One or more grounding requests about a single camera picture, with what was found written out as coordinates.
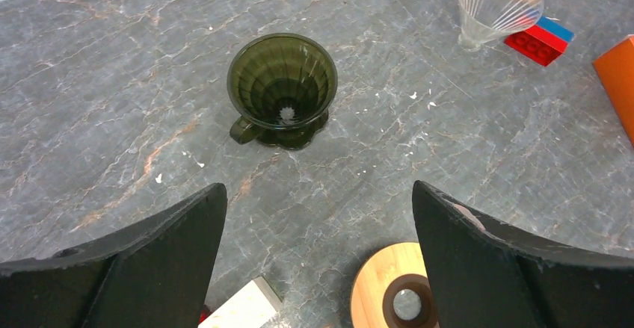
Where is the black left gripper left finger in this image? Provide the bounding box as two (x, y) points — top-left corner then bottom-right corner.
(1, 183), (227, 327)

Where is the blue lego brick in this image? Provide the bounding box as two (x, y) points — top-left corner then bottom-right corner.
(536, 16), (574, 43)

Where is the orange black coffee filter box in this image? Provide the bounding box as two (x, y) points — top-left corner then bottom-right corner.
(593, 34), (633, 144)

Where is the red lego brick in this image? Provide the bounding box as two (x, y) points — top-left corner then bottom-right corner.
(504, 25), (570, 66)

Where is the round wooden dripper stand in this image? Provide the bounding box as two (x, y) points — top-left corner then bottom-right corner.
(350, 242), (439, 328)

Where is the clear ribbed glass funnel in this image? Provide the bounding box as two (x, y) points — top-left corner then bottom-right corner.
(458, 0), (544, 52)

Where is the dark green glass dripper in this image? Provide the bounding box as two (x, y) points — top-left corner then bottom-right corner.
(227, 33), (338, 150)

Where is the white wooden block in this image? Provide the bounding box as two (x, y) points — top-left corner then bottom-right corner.
(198, 276), (282, 328)

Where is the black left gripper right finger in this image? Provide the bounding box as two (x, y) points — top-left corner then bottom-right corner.
(412, 181), (633, 327)

